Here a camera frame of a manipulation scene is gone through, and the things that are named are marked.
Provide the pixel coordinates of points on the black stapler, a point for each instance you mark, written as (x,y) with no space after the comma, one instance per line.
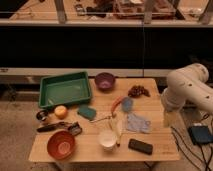
(75,129)

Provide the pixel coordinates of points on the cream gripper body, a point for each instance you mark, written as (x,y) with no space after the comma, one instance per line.
(170,118)

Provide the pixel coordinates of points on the yellow round fruit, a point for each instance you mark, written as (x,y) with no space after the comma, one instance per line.
(61,112)

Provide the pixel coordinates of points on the white cup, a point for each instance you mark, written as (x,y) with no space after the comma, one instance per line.
(107,139)

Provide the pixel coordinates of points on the small metal cup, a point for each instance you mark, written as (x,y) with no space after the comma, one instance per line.
(42,115)

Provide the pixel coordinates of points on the black handled tool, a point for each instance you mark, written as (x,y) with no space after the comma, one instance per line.
(55,126)

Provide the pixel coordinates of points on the orange carrot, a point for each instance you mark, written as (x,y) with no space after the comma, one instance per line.
(116,103)

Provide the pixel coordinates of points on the purple bowl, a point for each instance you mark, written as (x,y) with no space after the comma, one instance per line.
(104,81)

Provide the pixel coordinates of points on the dark red grape bunch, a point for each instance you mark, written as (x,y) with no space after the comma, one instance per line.
(138,90)

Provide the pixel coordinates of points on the green sponge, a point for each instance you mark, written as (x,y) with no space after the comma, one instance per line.
(87,112)

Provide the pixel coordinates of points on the red bowl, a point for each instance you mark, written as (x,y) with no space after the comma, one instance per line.
(61,145)

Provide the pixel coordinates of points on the light blue cloth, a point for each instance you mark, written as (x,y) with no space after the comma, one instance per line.
(137,123)

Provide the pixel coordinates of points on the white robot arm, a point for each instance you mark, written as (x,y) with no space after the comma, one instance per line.
(186,84)

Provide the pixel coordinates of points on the wooden spoon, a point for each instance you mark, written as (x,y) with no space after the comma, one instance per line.
(100,119)

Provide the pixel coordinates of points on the black phone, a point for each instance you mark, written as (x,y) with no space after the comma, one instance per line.
(140,146)

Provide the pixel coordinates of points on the yellow banana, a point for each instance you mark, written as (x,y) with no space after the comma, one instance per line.
(113,125)

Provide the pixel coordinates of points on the green plastic tray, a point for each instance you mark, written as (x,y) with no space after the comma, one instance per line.
(67,89)

